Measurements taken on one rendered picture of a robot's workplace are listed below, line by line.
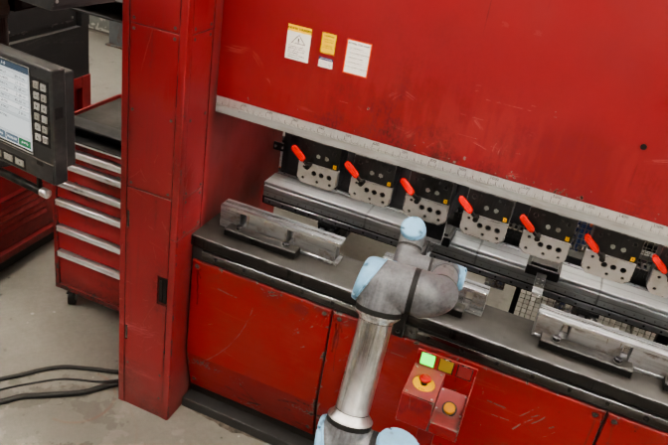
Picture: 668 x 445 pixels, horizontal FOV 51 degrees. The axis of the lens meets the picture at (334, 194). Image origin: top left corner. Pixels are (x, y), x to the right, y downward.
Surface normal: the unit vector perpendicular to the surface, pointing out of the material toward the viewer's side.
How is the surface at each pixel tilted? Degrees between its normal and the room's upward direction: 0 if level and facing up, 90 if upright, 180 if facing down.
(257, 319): 90
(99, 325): 0
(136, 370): 90
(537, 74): 90
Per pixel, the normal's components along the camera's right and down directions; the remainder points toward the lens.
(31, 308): 0.14, -0.88
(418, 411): -0.37, 0.37
